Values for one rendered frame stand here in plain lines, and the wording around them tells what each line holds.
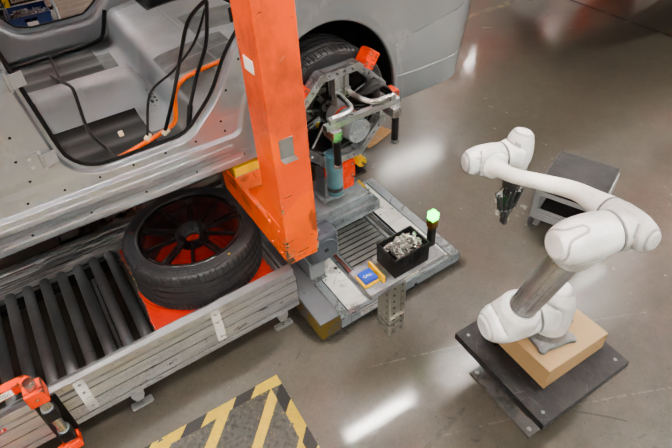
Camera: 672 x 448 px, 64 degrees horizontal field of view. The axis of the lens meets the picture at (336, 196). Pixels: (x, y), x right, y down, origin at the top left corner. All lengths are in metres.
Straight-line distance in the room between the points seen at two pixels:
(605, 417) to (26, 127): 2.64
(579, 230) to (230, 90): 1.56
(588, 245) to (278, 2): 1.17
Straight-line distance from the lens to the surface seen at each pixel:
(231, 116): 2.56
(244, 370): 2.79
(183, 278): 2.54
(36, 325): 2.98
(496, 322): 2.13
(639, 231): 1.77
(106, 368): 2.54
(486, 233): 3.37
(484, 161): 2.05
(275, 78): 1.90
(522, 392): 2.40
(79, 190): 2.50
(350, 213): 3.19
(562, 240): 1.66
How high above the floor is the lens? 2.32
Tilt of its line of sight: 41 degrees down
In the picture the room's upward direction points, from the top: 4 degrees counter-clockwise
